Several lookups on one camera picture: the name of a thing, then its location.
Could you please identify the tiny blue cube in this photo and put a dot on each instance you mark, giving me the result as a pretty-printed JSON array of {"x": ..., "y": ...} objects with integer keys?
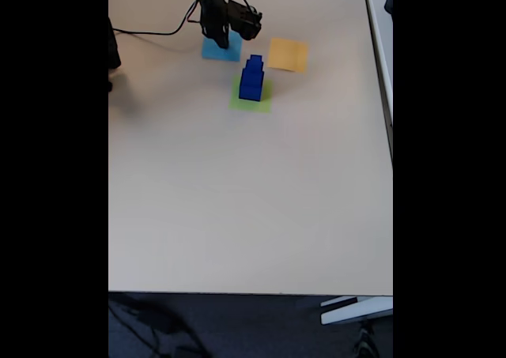
[{"x": 257, "y": 61}]

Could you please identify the small blue cube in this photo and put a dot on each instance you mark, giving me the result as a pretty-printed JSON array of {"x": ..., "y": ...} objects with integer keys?
[{"x": 253, "y": 77}]

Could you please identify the large blue cube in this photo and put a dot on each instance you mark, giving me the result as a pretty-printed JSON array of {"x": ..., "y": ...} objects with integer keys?
[{"x": 249, "y": 93}]

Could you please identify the blue square sheet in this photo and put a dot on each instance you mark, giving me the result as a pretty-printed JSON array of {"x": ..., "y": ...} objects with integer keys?
[{"x": 235, "y": 51}]

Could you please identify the orange square sheet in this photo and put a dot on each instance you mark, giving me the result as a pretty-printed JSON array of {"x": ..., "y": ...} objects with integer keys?
[{"x": 288, "y": 55}]

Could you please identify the green square sheet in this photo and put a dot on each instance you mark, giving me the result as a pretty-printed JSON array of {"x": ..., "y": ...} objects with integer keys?
[{"x": 265, "y": 106}]

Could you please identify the white neighbouring table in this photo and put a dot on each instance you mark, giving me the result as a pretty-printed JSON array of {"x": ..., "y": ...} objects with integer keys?
[{"x": 381, "y": 38}]

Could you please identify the dark blue object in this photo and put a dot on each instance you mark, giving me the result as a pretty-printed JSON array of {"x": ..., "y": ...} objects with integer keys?
[{"x": 390, "y": 2}]

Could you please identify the white grey bar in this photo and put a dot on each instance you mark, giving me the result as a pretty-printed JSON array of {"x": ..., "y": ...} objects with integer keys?
[{"x": 356, "y": 310}]

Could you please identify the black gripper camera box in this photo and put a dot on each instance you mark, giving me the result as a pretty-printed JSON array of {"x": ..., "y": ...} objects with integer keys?
[{"x": 245, "y": 20}]

